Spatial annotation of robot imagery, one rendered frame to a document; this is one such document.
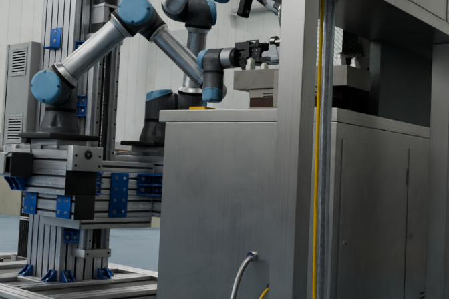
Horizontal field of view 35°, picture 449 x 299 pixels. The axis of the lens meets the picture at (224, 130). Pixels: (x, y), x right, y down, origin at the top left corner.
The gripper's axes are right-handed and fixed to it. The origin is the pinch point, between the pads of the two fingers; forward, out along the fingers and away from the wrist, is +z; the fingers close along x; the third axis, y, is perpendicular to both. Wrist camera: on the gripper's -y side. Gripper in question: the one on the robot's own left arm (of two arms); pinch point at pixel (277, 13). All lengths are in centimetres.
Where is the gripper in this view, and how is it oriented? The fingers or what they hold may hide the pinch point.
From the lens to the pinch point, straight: 254.8
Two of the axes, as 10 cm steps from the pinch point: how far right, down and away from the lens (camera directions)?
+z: 5.9, 6.4, -4.9
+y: 5.5, -7.6, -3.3
